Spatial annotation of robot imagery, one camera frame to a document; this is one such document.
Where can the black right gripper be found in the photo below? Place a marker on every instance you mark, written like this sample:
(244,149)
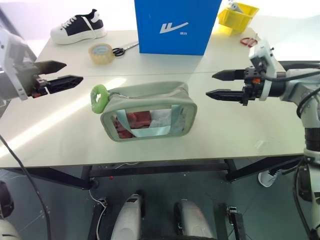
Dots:
(251,86)

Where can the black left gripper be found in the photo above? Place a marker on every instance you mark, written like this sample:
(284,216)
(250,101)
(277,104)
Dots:
(30,81)

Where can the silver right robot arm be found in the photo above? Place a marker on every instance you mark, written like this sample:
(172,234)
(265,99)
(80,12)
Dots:
(296,85)

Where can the green transparent toiletry bag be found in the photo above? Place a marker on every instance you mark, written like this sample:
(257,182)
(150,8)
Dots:
(150,100)

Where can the clear packing tape roll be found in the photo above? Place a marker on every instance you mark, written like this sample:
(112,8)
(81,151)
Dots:
(101,53)

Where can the black and white sneaker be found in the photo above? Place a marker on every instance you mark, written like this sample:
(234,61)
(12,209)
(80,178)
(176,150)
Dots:
(77,28)

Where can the yellow plastic bin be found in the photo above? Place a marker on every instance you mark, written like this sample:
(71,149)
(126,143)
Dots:
(236,18)

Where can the white cloth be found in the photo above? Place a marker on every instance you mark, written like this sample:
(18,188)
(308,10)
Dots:
(161,117)

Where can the blue box with white logo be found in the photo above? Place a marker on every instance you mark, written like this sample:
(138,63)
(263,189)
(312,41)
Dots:
(175,27)

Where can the grey white roll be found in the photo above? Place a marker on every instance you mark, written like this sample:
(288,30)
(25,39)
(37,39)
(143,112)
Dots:
(235,6)

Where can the red cloth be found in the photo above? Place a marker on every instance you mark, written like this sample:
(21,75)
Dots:
(136,120)

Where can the white sneaker of bystander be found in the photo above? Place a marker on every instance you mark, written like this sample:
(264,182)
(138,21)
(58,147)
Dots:
(268,178)

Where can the black floor stand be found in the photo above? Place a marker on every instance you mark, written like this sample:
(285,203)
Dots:
(235,221)
(96,222)

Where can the silver right robot leg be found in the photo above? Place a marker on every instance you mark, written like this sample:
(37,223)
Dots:
(193,221)

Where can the silver robot leg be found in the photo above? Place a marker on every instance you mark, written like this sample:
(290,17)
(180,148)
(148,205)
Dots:
(193,221)
(127,217)

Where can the silver left robot leg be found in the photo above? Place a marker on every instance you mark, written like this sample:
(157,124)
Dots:
(127,217)

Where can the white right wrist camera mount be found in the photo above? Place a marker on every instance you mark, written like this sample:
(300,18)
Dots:
(263,56)

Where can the black metal table frame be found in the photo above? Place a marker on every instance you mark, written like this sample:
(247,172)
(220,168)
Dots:
(150,171)

